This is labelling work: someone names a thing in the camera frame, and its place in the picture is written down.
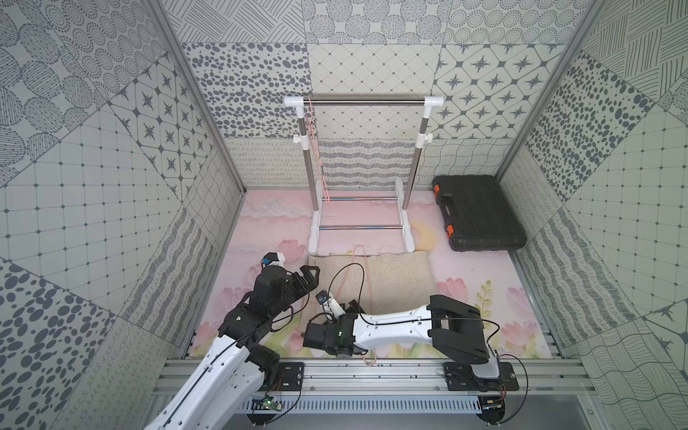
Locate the beige knitted scarf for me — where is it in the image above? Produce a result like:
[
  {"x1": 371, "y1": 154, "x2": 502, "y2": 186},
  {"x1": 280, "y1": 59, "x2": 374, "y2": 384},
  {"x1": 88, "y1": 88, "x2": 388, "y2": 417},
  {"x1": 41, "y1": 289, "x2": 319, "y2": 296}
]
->
[{"x1": 308, "y1": 252, "x2": 438, "y2": 315}]

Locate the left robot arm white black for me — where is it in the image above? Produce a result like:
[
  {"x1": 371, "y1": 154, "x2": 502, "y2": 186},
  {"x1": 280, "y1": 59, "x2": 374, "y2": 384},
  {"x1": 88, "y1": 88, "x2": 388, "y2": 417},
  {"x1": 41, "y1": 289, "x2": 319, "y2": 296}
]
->
[{"x1": 147, "y1": 264, "x2": 320, "y2": 429}]

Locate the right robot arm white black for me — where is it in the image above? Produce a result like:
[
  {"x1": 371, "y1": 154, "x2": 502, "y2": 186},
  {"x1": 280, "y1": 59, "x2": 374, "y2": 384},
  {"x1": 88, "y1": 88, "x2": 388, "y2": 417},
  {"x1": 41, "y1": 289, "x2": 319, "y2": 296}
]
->
[{"x1": 303, "y1": 295, "x2": 501, "y2": 380}]

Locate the pink floral table mat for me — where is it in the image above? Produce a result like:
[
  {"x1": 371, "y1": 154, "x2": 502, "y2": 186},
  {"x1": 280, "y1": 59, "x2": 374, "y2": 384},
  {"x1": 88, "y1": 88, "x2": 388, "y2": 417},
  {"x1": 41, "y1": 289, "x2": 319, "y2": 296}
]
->
[{"x1": 189, "y1": 190, "x2": 552, "y2": 358}]

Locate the small green circuit board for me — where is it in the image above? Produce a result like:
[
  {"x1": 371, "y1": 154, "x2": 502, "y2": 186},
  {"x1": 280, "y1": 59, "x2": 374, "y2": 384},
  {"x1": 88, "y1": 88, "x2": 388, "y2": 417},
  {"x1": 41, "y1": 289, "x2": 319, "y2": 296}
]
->
[{"x1": 251, "y1": 396, "x2": 283, "y2": 413}]

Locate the white steel clothes rack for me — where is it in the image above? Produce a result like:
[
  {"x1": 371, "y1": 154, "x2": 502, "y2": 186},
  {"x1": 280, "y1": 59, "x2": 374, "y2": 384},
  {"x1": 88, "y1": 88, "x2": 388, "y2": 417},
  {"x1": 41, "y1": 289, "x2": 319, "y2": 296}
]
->
[{"x1": 283, "y1": 96, "x2": 444, "y2": 254}]

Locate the black plastic tool case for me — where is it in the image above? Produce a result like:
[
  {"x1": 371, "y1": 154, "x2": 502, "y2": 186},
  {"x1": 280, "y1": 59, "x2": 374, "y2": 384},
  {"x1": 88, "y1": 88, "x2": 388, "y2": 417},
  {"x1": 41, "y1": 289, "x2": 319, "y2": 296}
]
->
[{"x1": 432, "y1": 175, "x2": 527, "y2": 252}]

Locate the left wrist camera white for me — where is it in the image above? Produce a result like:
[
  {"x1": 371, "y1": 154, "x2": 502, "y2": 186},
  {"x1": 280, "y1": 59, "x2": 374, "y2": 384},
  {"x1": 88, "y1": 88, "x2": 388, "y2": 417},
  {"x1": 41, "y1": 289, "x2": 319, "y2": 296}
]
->
[{"x1": 261, "y1": 252, "x2": 286, "y2": 268}]

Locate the aluminium mounting rail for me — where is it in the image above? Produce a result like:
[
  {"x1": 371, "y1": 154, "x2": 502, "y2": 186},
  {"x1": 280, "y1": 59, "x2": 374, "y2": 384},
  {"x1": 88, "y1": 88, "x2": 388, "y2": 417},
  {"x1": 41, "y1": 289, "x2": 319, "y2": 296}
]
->
[{"x1": 152, "y1": 358, "x2": 597, "y2": 398}]

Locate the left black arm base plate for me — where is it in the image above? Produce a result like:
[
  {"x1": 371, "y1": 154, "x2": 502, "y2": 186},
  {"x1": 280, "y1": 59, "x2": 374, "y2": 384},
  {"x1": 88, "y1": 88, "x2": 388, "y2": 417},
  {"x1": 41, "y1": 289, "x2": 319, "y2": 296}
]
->
[{"x1": 261, "y1": 362, "x2": 305, "y2": 392}]

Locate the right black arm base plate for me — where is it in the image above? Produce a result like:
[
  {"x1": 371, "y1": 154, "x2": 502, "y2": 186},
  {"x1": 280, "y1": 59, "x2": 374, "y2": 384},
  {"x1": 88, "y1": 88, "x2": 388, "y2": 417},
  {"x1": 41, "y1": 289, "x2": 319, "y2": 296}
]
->
[{"x1": 443, "y1": 362, "x2": 520, "y2": 392}]

